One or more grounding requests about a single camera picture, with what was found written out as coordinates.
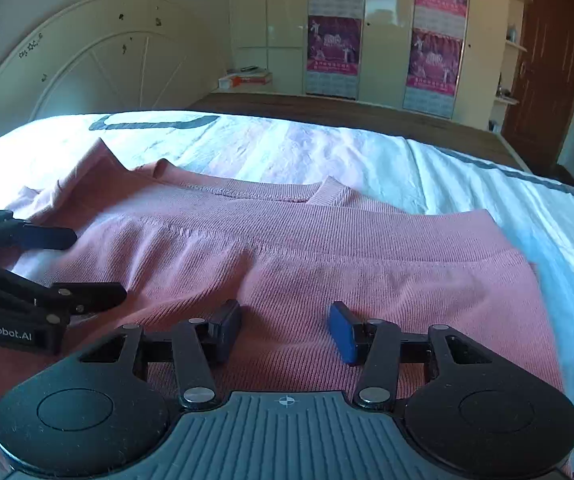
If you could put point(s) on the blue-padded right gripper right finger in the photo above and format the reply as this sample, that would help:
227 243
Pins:
374 345

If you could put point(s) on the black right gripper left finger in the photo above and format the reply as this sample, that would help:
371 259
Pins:
198 346

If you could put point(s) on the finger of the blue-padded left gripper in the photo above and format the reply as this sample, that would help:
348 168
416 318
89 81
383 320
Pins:
88 298

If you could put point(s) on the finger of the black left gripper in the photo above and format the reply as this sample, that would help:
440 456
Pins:
27 236

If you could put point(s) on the pink knit sweater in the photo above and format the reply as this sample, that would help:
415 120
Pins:
182 244

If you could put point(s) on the cream arched headboard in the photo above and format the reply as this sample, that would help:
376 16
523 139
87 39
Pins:
109 56

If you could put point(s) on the blue patterned bed sheet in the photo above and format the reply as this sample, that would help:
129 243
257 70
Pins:
537 214

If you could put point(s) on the white orange box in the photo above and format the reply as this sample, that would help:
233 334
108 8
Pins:
246 76

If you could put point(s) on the lower right pink poster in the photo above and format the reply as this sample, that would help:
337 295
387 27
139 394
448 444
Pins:
434 62

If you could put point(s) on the brown wooden door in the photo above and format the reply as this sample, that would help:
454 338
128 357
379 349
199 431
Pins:
537 126

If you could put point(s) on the lower left pink poster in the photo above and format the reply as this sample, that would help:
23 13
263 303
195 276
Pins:
334 45

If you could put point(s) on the cream wardrobe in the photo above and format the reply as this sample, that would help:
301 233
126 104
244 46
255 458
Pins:
273 34

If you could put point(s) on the cream corner shelf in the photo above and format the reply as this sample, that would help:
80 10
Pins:
505 98

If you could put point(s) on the brown wooden bed frame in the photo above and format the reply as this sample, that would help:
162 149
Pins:
342 113

